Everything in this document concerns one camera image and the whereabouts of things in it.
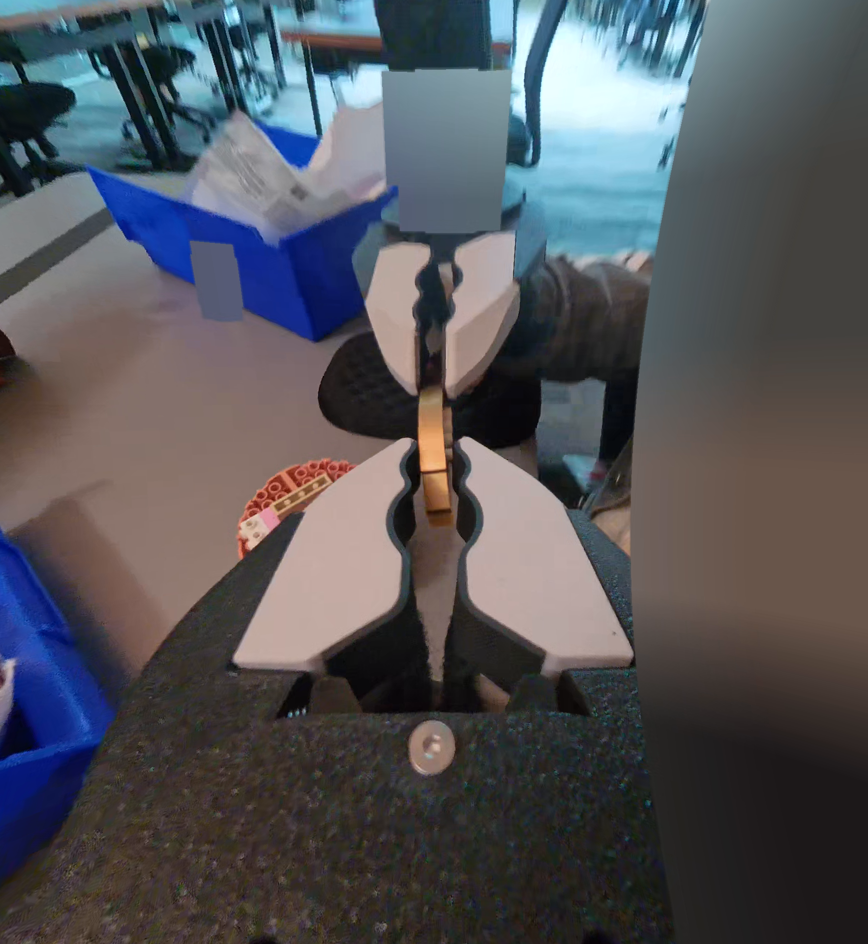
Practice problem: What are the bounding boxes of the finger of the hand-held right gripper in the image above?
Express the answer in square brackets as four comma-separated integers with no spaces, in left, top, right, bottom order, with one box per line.
[366,243,442,399]
[441,236,521,399]

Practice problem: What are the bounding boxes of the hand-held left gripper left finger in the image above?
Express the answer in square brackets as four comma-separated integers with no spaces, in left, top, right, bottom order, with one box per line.
[233,439,415,674]

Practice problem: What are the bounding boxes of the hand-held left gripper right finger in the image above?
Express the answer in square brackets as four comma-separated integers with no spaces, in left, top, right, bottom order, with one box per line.
[453,435,635,677]

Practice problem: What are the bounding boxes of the lego flower pot model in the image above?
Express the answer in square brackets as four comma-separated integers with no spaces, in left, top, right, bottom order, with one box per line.
[237,457,357,563]

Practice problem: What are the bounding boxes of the blue plastic bin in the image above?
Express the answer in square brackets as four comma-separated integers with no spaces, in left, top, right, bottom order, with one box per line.
[0,481,115,919]
[86,121,399,342]

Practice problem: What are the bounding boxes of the gold curved lego piece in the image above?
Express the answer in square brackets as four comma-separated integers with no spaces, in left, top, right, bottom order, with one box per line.
[418,385,455,528]

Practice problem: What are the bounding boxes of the white paper bags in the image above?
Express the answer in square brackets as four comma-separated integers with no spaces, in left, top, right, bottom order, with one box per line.
[183,103,390,244]

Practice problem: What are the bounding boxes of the person's right forearm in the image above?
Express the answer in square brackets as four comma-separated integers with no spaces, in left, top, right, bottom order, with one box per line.
[493,254,652,384]

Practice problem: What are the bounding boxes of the black mesh chair seat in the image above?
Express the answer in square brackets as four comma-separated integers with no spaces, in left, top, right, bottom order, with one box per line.
[317,330,543,448]

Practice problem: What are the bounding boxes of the red and white packet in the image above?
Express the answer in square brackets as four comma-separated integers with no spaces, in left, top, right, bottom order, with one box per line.
[561,452,615,494]

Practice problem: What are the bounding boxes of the dark high-back chair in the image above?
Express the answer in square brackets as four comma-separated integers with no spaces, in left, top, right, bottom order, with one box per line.
[373,0,495,72]

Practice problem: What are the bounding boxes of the grey brown-edged table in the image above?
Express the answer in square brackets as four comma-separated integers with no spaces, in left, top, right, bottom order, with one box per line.
[279,15,516,141]

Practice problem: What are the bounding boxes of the black office chair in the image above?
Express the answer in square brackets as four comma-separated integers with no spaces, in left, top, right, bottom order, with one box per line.
[120,43,217,148]
[0,80,78,216]

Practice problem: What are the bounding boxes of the long brown-edged table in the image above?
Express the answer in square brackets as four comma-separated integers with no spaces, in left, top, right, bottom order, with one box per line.
[0,0,291,178]

